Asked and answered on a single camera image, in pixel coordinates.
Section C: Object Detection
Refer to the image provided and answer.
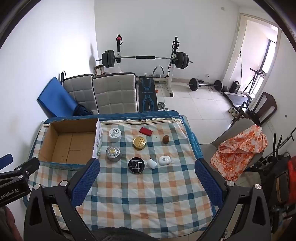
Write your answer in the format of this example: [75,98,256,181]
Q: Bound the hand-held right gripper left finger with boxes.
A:
[24,158,101,241]

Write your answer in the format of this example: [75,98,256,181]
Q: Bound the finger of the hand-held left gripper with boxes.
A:
[0,153,14,165]
[0,157,40,183]

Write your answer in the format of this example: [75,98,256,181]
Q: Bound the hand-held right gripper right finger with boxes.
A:
[195,158,271,241]

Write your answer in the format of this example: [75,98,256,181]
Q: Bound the silver round tin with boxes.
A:
[106,146,122,162]

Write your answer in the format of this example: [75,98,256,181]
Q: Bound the white earbud case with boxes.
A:
[158,155,171,166]

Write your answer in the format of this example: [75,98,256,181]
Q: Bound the black round tin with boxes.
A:
[128,157,146,174]

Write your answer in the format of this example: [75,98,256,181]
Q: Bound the white cream jar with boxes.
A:
[108,128,122,143]

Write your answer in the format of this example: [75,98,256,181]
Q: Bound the gold round tin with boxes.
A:
[132,136,147,150]

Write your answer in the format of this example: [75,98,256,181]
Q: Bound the person's left forearm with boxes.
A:
[0,206,15,241]

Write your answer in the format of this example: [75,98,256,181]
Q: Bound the grey padded chair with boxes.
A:
[199,117,263,179]

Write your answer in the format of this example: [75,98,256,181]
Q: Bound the orange patterned cloth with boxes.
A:
[211,124,268,182]

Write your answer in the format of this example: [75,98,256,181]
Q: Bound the plaid blanket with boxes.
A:
[27,110,217,241]

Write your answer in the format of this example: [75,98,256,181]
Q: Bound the dark blue cloth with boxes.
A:
[73,104,93,116]

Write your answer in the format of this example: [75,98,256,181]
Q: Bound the black tripod stands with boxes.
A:
[252,133,292,176]

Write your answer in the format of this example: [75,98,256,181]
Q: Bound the blue folded mat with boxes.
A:
[37,76,78,118]

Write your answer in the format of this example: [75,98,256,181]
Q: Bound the red flat box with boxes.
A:
[139,126,154,137]

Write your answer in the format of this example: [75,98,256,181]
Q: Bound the red bag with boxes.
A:
[286,155,296,187]

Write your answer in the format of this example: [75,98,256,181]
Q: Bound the chrome dumbbell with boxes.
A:
[158,101,171,112]

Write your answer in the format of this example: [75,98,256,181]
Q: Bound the treadmill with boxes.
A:
[223,68,267,105]

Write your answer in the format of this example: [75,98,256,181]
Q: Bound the dark wooden chair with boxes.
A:
[240,91,278,127]

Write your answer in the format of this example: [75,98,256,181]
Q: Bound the short barbell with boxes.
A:
[189,77,224,91]

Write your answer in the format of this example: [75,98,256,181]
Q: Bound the black weight bench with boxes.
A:
[138,75,159,112]

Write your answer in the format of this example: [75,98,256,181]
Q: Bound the white bench press rack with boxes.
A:
[115,34,181,98]

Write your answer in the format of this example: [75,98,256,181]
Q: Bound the long barbell with black plates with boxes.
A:
[96,50,194,70]

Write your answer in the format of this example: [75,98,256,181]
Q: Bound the white door frame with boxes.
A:
[220,12,282,99]

